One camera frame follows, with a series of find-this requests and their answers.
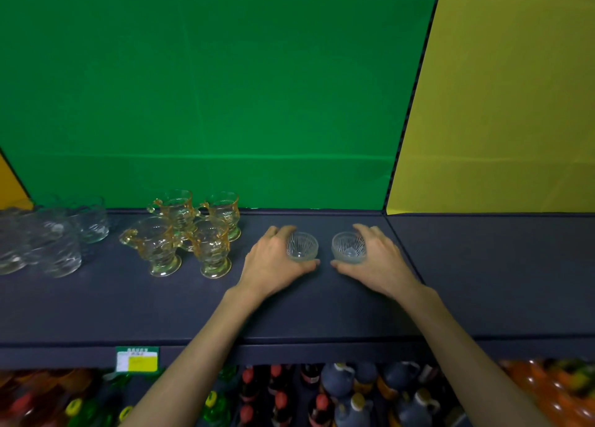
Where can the green yellow price label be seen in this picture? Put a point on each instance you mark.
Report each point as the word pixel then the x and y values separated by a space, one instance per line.
pixel 137 360

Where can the group of amber red-capped bottles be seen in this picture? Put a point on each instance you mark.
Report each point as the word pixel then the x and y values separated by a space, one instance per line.
pixel 32 394

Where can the pale yellow back panel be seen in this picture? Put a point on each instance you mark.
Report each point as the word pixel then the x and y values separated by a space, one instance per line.
pixel 502 92

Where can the person's left forearm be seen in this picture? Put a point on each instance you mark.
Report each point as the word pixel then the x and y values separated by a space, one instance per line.
pixel 195 361

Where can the person's right hand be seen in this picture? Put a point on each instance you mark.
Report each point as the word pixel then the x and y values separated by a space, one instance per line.
pixel 386 269

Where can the clear tumbler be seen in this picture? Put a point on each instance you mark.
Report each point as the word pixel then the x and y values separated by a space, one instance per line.
pixel 58 257
pixel 90 224
pixel 9 252
pixel 44 208

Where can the green back panel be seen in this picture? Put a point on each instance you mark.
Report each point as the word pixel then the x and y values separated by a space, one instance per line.
pixel 209 83

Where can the orange back panel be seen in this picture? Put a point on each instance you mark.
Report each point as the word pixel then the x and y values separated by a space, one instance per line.
pixel 11 190

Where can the person's left hand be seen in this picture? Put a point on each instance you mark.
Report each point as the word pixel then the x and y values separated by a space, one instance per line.
pixel 269 269

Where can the group of green soda bottles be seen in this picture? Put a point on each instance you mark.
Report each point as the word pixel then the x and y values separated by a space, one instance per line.
pixel 211 403

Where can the person's right forearm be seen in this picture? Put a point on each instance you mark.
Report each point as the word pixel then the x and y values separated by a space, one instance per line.
pixel 469 361

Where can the group of orange drink bottles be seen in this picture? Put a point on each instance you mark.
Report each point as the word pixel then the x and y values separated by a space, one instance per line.
pixel 553 389

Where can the group of dark jugs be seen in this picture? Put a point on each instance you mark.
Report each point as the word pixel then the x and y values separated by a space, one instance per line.
pixel 362 389

